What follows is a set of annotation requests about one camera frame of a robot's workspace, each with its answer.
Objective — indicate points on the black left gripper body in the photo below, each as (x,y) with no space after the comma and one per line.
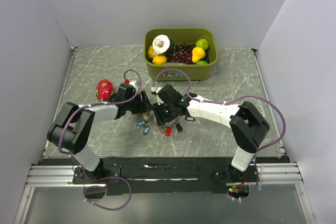
(129,104)

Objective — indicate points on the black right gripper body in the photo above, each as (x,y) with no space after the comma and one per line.
(164,113)

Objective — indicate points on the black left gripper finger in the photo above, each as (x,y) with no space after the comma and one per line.
(135,106)
(146,105)

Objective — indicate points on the round metal key organizer disc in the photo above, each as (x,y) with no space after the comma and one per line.
(152,121)

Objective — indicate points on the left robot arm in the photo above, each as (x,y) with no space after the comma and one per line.
(71,128)

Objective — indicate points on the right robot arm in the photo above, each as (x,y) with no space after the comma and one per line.
(248,126)

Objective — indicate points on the blue key tag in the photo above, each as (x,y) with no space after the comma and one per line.
(141,123)
(146,130)

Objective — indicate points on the red dragon fruit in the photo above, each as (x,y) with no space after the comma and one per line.
(104,90)

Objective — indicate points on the black key tag with key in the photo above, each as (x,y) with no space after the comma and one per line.
(192,119)

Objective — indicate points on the black key tag on disc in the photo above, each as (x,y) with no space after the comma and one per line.
(179,127)

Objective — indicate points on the orange fruit front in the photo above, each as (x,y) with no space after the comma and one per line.
(159,60)

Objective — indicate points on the yellow lemon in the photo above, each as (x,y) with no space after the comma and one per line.
(150,53)

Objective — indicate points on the green fruit front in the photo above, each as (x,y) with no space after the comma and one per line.
(202,62)

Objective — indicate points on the olive green plastic bin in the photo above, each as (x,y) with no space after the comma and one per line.
(171,72)

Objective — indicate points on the dark red grapes bunch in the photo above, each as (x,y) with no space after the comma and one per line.
(182,54)

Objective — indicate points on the yellow pear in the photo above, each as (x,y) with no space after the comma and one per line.
(198,54)

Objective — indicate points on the white black tape roll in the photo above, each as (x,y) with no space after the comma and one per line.
(163,45)

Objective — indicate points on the green lime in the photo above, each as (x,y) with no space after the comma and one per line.
(202,43)

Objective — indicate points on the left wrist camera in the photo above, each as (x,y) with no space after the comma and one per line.
(134,83)

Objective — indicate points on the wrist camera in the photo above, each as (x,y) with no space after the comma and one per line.
(134,83)
(155,90)

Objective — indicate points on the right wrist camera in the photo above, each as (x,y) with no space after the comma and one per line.
(155,90)

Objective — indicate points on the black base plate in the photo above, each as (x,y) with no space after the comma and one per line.
(175,174)

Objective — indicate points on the aluminium rail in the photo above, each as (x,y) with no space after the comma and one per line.
(63,176)

